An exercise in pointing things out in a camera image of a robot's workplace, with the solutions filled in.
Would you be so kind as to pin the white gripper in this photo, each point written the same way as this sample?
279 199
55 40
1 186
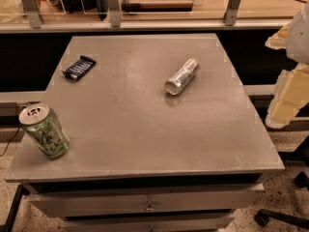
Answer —
299 38

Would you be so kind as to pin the silver redbull can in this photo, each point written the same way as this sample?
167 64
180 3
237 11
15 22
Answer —
176 83

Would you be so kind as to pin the blue rxbar blueberry wrapper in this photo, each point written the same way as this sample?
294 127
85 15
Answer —
77 70

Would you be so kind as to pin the green soda can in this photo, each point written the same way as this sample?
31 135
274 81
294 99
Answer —
41 123

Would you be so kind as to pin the black office chair base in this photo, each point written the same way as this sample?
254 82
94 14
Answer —
283 204

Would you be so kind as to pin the grey cabinet lower drawer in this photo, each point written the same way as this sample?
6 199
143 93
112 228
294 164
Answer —
168 223

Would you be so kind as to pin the grey cabinet drawer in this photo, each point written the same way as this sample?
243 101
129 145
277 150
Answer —
168 223
145 200

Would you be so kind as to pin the grey cabinet upper drawer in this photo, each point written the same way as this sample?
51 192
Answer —
145 200

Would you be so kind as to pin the metal railing post right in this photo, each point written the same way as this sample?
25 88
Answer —
231 13

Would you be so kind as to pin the metal railing post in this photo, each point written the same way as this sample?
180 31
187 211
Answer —
114 13
231 13
32 13

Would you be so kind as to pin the metal railing post middle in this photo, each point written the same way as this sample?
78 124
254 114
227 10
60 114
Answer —
114 13

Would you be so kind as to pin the metal railing post left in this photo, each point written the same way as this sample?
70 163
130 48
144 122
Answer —
32 13

